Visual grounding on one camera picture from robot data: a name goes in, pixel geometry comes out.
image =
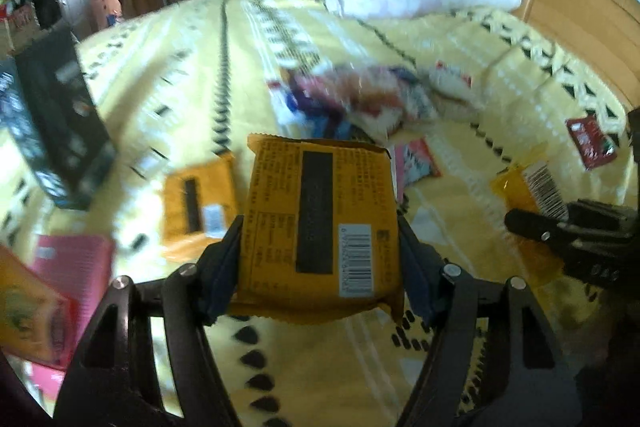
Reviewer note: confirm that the pink red snack packet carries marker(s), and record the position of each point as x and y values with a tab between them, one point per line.
415	162

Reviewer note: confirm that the orange-yellow barcoded snack packet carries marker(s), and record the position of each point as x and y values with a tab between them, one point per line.
515	187

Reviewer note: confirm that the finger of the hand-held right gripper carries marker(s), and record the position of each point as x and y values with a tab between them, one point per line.
535	227

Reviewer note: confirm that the pile of snack packets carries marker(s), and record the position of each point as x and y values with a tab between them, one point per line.
360	97

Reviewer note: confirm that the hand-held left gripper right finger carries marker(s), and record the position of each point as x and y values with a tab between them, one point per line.
417	282

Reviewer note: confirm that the yellow patterned bedspread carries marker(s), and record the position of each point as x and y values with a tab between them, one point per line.
165	57

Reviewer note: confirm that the pink box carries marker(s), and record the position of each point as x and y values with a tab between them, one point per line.
80	267

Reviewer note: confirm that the orange black-striped snack packet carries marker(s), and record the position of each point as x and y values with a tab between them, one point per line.
175	207
280	217

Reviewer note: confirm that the cardboard box with red print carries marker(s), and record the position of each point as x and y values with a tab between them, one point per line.
17	27

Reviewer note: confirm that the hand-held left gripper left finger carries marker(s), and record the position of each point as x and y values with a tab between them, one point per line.
225	282

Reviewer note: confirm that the black printed box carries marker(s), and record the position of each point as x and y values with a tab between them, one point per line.
60	117

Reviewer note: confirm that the black bag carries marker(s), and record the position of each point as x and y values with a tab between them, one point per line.
46	7

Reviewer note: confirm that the orange red box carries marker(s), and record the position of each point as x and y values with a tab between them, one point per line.
25	307

